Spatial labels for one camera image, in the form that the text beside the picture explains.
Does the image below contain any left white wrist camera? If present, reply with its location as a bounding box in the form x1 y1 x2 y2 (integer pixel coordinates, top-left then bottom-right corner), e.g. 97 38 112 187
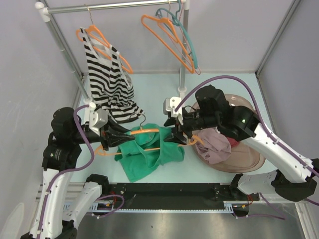
84 102 109 135

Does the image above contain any teal hanger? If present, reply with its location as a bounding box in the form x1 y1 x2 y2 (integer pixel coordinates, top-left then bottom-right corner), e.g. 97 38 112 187
156 0 201 74

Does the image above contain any orange hanger with striped top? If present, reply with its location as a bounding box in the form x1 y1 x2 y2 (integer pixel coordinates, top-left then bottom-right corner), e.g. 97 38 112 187
84 4 133 74

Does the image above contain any pink thin hanger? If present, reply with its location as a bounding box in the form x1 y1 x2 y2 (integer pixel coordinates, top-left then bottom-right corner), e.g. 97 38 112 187
175 0 201 75

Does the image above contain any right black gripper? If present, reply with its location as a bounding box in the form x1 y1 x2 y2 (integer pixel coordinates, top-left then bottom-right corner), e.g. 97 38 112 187
163 108 219 145

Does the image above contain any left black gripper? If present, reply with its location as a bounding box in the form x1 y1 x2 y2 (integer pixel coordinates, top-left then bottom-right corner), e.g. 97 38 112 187
72 113 135 149

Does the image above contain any metal clothes rack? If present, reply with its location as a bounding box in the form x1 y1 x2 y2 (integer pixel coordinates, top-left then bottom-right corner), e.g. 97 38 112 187
35 0 178 98

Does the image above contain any pink mauve garment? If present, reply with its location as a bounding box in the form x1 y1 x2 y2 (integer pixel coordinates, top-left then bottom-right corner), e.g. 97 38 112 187
194 128 231 165

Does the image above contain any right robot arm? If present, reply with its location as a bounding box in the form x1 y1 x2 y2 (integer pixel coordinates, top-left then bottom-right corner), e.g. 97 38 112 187
163 85 319 202

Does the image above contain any orange hanger front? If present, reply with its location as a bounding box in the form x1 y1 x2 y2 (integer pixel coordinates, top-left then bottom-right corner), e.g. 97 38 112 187
94 125 204 156

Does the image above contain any brown plastic laundry basket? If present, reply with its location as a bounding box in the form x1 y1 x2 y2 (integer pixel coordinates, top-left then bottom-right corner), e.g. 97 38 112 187
188 93 267 172

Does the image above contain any black white striped tank top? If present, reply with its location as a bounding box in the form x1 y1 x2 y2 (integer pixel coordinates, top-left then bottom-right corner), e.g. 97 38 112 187
79 27 143 123

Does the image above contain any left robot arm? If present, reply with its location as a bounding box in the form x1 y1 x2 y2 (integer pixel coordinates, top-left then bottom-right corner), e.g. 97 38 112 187
21 105 135 239

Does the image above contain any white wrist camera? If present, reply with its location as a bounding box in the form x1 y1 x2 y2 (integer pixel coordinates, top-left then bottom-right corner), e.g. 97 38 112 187
84 102 109 135
163 97 182 118

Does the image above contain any red garment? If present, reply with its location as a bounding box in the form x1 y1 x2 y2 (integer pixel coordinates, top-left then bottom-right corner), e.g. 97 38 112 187
227 138 240 148

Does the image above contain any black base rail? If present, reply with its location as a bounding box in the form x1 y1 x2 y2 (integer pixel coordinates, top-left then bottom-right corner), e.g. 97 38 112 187
98 183 259 213

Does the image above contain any green tank top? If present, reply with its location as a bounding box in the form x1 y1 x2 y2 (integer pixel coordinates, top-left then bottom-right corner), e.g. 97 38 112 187
115 123 185 183

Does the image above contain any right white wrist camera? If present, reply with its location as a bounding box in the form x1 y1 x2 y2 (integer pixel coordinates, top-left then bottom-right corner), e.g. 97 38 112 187
163 97 182 118

